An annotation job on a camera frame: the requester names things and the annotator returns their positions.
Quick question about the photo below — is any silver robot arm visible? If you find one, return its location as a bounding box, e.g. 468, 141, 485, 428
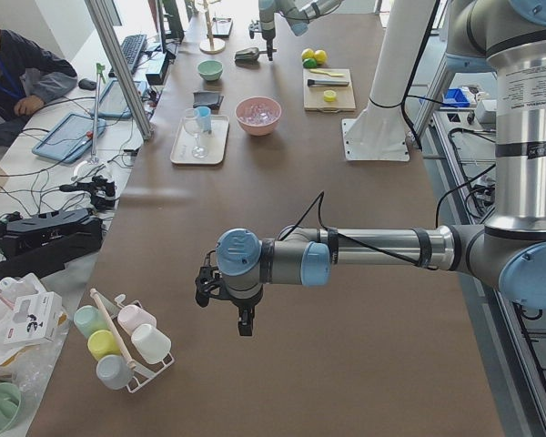
195, 1, 546, 336
248, 0, 342, 61

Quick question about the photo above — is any white cup on rack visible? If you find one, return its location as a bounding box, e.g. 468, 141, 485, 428
131, 324, 172, 364

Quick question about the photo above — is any wooden mug tree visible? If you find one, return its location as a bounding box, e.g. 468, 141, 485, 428
199, 0, 226, 55

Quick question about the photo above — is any upper blue teach pendant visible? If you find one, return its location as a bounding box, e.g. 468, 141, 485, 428
32, 113, 98, 164

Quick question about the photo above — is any green cup on rack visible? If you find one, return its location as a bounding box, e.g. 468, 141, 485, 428
73, 305, 107, 340

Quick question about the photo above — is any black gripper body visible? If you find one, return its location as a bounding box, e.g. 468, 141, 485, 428
195, 252, 263, 320
248, 20, 275, 43

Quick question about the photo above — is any person in dark jacket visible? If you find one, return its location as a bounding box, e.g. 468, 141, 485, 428
0, 27, 78, 147

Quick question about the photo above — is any black computer mouse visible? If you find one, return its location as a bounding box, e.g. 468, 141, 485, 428
78, 78, 96, 90

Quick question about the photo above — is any pink cup on rack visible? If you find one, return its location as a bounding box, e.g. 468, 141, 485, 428
117, 304, 157, 335

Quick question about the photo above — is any white cup rack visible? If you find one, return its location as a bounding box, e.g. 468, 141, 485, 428
87, 289, 176, 393

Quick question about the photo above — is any right yellow lemon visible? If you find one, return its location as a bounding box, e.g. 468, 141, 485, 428
314, 49, 328, 66

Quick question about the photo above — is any black monitor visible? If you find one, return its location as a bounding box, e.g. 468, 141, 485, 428
156, 0, 185, 59

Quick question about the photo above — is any pile of clear ice cubes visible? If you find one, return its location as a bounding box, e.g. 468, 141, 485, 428
238, 103, 279, 127

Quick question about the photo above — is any wooden stick on rack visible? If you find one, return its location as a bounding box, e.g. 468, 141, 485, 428
89, 288, 137, 370

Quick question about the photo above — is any black tray with glasses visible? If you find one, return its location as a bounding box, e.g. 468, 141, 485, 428
211, 17, 233, 39

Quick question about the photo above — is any standing wine glass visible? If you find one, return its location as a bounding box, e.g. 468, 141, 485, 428
183, 108, 207, 159

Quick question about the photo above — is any pink bowl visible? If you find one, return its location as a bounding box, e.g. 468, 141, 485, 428
235, 97, 282, 137

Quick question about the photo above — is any aluminium frame post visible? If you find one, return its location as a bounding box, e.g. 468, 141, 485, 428
85, 0, 153, 141

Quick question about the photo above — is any grey cup on rack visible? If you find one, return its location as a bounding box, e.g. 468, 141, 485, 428
96, 355, 134, 390

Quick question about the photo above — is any left yellow lemon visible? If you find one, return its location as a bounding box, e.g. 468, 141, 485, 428
301, 48, 314, 60

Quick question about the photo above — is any black keyboard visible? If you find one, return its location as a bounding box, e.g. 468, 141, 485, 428
120, 34, 147, 74

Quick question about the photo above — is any blue cup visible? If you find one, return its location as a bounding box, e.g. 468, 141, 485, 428
196, 106, 212, 132

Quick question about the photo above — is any dark grey folded cloth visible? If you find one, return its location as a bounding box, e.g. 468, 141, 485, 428
193, 91, 224, 110

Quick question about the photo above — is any yellow cup on rack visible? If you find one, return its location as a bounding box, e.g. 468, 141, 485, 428
87, 330, 121, 361

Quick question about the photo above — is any metal ice scoop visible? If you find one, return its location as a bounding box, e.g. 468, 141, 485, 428
234, 46, 276, 64

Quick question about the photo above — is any wooden cutting board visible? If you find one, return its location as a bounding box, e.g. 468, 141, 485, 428
303, 68, 356, 112

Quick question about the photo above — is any cream serving tray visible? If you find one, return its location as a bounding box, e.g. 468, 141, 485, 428
170, 115, 229, 166

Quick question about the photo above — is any green lime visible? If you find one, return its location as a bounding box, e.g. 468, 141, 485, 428
302, 58, 318, 69

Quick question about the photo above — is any white cardboard box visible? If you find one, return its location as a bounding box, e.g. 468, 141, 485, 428
5, 292, 63, 346

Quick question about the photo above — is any green bowl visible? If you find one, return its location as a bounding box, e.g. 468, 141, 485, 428
197, 59, 223, 82

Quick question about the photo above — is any black backpack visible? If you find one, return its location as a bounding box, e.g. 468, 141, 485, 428
0, 208, 103, 280

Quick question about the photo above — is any half lemon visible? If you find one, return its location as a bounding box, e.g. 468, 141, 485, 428
323, 89, 337, 102

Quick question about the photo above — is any yellow lemon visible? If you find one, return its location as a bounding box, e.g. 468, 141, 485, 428
314, 49, 328, 66
301, 48, 314, 60

